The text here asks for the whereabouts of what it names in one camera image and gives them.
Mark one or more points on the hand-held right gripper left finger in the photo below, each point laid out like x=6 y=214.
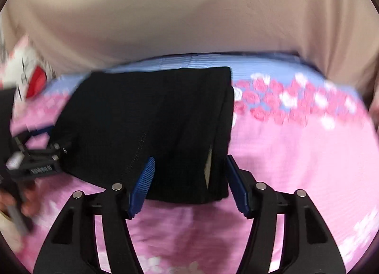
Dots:
x=143 y=185

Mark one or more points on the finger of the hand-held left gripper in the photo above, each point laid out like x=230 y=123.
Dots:
x=57 y=147
x=44 y=129

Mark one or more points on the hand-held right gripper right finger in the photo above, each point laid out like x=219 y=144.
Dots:
x=237 y=185

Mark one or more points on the black pants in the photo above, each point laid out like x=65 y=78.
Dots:
x=148 y=114

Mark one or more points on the person's left hand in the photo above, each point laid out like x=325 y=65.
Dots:
x=29 y=201

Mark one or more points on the white cartoon face pillow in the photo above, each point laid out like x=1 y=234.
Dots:
x=34 y=80

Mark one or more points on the pink floral blanket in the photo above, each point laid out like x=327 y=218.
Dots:
x=296 y=158

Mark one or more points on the beige cloth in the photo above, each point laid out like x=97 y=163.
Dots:
x=183 y=10

